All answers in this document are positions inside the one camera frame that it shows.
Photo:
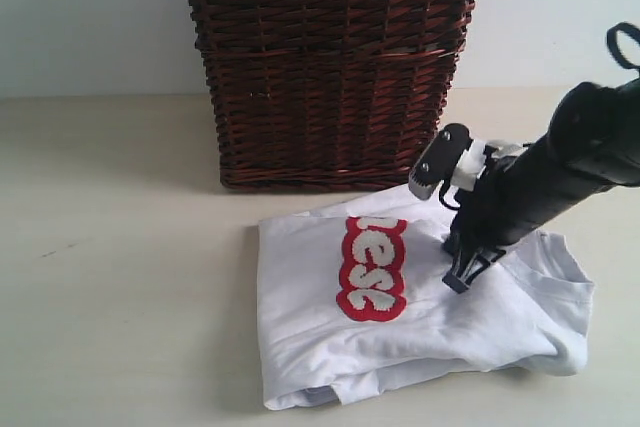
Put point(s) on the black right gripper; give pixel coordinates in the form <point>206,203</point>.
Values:
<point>484,185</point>

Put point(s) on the white t-shirt red lettering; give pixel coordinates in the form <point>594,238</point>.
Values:
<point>351,303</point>

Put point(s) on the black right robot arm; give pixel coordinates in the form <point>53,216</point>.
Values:
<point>591,146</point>

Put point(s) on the dark brown wicker basket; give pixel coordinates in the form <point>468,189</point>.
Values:
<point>326,94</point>

